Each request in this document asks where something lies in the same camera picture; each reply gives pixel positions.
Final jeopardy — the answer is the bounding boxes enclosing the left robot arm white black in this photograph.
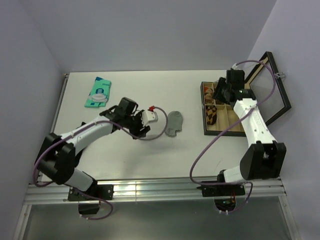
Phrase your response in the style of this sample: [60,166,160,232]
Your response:
[35,97,158,200]

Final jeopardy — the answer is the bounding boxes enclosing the grey sock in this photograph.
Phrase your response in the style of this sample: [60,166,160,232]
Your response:
[164,111,184,138]

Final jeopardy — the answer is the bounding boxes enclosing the orange brown rolled sock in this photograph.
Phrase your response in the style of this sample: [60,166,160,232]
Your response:
[203,86,214,105]

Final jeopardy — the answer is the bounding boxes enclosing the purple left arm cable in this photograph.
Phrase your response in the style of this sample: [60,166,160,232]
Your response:
[33,106,169,221]

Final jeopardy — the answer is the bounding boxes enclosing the black compartment box with lid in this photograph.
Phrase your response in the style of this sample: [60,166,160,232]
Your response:
[199,51,293,138]

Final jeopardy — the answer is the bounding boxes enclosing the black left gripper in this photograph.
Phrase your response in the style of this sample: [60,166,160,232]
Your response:
[123,109,150,139]

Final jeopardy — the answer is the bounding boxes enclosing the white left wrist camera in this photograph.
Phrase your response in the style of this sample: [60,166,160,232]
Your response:
[141,110,159,126]

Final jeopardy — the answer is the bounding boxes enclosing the aluminium frame rail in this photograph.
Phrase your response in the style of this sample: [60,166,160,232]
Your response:
[23,178,287,205]

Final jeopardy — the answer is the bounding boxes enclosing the teal patterned sock pair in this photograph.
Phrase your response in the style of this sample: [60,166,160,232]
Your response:
[84,77,112,108]

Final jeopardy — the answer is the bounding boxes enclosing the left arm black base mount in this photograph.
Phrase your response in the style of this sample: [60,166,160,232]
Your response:
[67,184,114,220]

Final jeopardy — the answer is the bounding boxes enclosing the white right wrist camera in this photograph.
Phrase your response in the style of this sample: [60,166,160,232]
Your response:
[231,63,239,70]

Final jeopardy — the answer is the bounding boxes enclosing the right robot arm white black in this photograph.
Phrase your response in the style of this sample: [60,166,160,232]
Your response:
[213,69,287,195]

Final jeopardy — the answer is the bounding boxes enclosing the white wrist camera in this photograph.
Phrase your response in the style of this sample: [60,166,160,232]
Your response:
[231,63,239,70]
[141,110,159,126]

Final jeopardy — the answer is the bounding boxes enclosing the dark checkered rolled sock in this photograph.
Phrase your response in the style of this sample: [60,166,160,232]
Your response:
[205,105,217,126]

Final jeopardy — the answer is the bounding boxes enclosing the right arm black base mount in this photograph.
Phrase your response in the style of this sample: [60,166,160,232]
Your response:
[197,184,246,212]

